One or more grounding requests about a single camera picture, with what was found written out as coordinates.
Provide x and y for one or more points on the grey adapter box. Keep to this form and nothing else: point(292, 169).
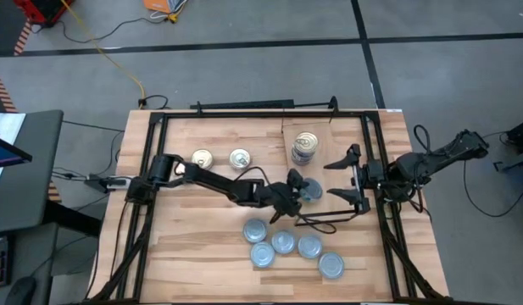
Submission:
point(112, 183)

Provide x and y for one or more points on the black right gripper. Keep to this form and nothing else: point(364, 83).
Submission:
point(362, 190)

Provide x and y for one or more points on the grey desk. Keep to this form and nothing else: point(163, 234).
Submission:
point(32, 178)

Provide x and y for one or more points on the white paper sheet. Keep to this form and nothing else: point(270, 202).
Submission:
point(7, 125)

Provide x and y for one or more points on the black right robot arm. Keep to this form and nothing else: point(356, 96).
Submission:
point(439, 156)

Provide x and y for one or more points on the wooden shelf with black frame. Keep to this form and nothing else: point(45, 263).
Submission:
point(329, 135)

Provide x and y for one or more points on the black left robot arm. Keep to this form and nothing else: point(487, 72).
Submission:
point(218, 183)

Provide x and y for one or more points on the red tool box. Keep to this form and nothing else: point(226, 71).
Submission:
point(40, 8)

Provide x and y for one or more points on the black floor device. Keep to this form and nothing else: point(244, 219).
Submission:
point(519, 137)

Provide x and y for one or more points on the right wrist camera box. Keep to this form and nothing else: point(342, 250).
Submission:
point(374, 170)

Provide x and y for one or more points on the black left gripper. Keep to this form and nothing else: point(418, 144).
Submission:
point(276, 195)

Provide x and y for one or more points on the green label tuna can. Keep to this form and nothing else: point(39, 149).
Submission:
point(312, 190)
point(331, 265)
point(283, 242)
point(255, 230)
point(262, 254)
point(309, 246)

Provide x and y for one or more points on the black bar with rods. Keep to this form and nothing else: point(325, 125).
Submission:
point(244, 104)

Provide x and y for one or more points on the black computer mouse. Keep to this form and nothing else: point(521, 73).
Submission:
point(20, 291)

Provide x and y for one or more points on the laptop screen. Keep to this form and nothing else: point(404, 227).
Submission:
point(7, 154)

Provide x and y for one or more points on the black metal table frame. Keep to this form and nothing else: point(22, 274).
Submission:
point(244, 114)

